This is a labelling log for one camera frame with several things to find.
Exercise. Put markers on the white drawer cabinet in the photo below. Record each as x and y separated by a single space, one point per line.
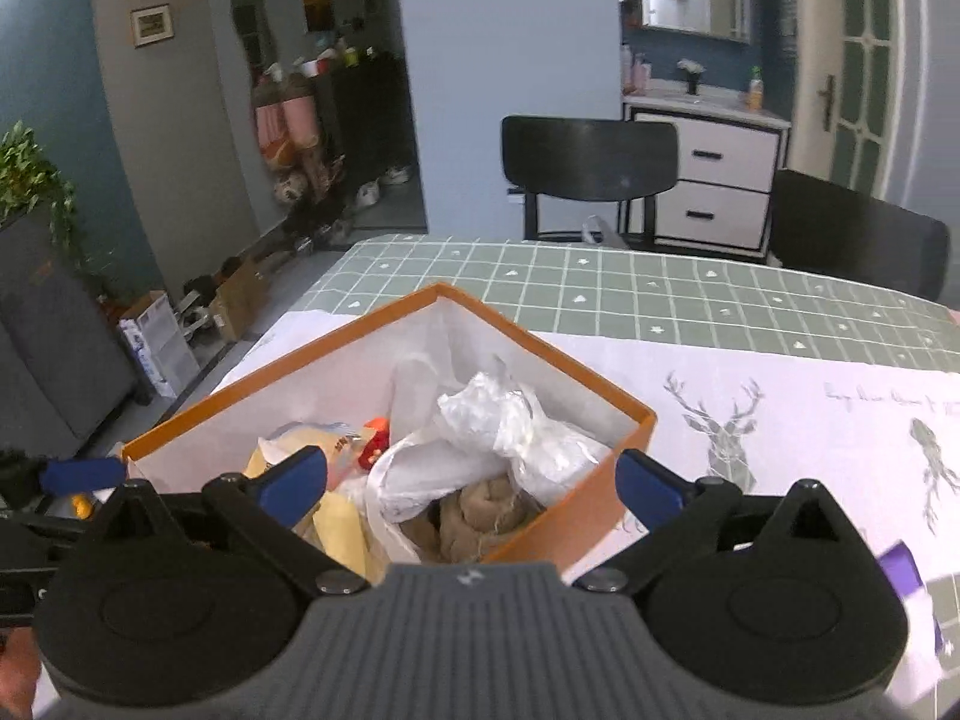
720 165

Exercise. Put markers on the orange cardboard box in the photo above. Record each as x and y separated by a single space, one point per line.
589 495

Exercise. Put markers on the white plastic bag under chair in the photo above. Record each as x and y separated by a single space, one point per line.
600 231

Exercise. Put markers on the green potted plant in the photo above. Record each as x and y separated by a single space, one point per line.
34 180

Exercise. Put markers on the brown cardboard box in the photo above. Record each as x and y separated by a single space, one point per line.
240 296

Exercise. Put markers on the small framed wall picture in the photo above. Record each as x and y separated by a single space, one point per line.
153 25

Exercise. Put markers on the tall pink bottle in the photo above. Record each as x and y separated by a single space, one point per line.
627 67

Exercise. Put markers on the purple tissue box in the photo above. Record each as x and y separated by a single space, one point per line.
904 570

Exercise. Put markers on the white printed table runner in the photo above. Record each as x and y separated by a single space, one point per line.
787 420

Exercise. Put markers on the yellow bottle with green cap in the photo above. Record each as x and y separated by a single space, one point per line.
755 90

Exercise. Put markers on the person's left hand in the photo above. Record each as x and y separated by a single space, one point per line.
16 671

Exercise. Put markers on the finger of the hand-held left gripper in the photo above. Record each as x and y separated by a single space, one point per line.
52 531
82 475

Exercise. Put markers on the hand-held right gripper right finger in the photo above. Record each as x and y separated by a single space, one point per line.
645 484

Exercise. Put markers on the small dark wall picture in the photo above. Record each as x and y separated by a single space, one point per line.
316 9

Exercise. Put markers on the glass panel door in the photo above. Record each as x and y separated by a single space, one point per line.
855 60

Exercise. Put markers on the crochet orange with red flower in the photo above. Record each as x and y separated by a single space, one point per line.
373 451

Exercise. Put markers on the white printed carton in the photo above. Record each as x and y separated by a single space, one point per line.
157 345

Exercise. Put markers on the white plastic bag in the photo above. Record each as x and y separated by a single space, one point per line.
600 231
517 427

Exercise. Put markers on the flower vase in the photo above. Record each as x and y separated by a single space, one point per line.
691 75

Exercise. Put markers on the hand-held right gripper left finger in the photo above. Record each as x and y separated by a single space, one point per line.
289 487

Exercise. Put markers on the grey sofa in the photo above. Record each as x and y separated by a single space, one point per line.
52 345

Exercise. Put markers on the black chair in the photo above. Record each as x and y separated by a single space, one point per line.
855 240
585 157

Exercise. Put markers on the short pink bottle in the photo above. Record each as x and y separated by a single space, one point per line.
642 73

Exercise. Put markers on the white shoes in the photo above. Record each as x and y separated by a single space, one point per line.
382 184

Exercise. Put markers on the small yellow object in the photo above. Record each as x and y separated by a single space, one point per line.
81 506

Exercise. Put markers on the pink hanging bag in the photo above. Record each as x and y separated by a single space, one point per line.
289 124

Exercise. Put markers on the dark cabinet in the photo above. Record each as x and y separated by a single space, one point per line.
371 120

